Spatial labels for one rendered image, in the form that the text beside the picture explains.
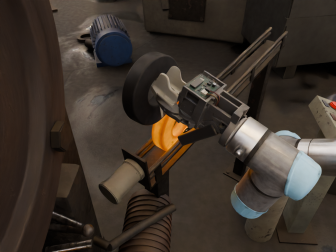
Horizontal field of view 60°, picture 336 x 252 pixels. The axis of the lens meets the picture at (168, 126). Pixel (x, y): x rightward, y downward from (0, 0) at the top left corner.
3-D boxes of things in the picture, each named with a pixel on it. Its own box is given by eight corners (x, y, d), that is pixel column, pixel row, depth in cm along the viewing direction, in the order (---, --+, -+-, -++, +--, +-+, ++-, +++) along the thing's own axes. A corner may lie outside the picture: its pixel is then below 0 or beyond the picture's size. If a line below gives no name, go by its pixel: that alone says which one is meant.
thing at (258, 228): (246, 242, 125) (275, 158, 92) (242, 217, 134) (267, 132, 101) (274, 243, 125) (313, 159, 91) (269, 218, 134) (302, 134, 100)
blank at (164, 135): (144, 152, 72) (155, 158, 71) (160, 93, 67) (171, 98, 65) (178, 140, 85) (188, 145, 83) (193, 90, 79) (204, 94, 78)
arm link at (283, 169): (288, 212, 50) (317, 188, 44) (235, 172, 53) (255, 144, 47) (303, 184, 55) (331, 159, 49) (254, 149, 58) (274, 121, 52)
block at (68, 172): (43, 263, 62) (2, 194, 47) (56, 229, 68) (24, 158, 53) (93, 266, 62) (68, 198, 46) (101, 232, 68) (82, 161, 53)
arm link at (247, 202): (273, 193, 66) (300, 167, 58) (253, 230, 59) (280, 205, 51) (244, 172, 68) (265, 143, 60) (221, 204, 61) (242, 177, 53)
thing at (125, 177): (101, 195, 67) (95, 180, 63) (128, 169, 72) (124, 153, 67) (119, 209, 64) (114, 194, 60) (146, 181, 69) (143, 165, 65)
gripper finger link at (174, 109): (167, 86, 59) (201, 110, 56) (165, 92, 60) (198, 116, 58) (152, 96, 56) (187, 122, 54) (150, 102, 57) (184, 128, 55)
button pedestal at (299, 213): (280, 248, 123) (334, 141, 83) (268, 200, 141) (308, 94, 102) (319, 250, 122) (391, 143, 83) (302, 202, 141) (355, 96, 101)
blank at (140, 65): (113, 74, 53) (126, 79, 52) (165, 38, 62) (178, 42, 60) (129, 133, 64) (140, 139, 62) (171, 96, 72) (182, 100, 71)
